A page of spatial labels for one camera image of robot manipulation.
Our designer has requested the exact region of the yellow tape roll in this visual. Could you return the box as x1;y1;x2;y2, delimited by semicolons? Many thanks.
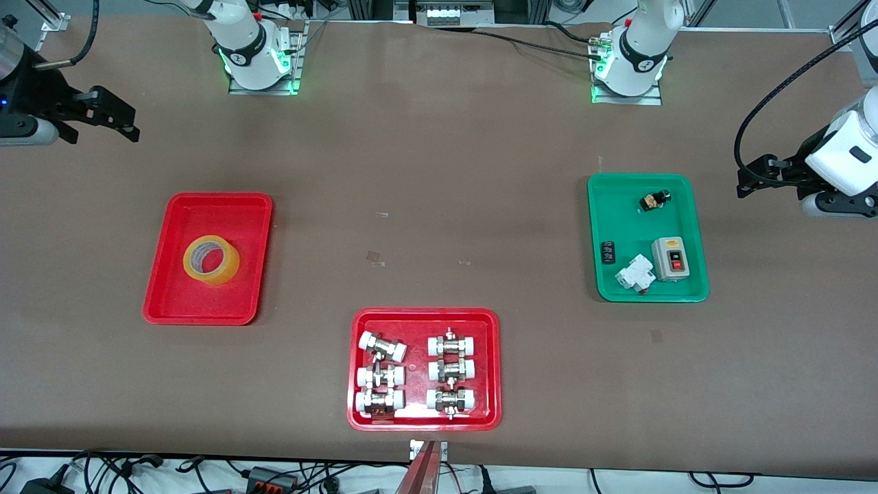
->
182;235;241;287

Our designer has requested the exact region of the green plastic tray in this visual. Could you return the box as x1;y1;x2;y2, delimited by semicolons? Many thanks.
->
587;173;710;303

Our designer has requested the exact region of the red plastic tray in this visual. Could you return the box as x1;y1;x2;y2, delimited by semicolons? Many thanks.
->
143;192;274;326

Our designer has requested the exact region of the red tray holding valves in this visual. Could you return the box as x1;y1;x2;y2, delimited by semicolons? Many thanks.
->
347;308;502;432

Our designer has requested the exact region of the white circuit breaker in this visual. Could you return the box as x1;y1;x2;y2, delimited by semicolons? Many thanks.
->
615;254;656;294

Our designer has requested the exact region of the black power adapter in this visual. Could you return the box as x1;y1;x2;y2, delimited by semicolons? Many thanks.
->
21;472;75;494

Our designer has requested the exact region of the metal valve with white caps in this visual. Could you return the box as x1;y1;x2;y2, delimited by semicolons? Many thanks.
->
355;389;405;416
358;331;408;363
426;387;477;419
427;328;478;357
428;358;477;384
356;364;405;390

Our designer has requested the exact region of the black box with orange clips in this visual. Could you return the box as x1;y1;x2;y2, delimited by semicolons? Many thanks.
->
244;466;300;492

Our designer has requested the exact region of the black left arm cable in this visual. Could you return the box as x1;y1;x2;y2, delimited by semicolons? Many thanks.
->
733;21;878;176

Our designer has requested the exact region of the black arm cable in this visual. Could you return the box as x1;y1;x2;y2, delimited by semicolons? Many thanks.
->
733;21;878;176
34;0;101;69

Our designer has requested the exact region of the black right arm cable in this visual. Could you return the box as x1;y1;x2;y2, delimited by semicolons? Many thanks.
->
34;0;101;69

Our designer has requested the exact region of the grey push button switch box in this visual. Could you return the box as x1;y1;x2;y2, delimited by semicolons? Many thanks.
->
650;237;690;283

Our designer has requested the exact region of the aluminium arm base plate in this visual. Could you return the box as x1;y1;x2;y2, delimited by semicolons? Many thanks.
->
228;19;308;96
591;81;663;106

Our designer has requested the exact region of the black braided base cable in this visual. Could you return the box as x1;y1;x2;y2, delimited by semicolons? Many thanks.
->
473;21;611;62

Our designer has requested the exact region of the black cable bundle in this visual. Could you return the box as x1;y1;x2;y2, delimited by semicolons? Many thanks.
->
69;449;169;494

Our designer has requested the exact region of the aluminium frame with white device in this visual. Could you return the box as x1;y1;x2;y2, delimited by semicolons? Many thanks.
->
346;0;551;28

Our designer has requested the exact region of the aluminium profile post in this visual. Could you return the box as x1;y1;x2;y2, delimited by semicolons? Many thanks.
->
394;439;449;494

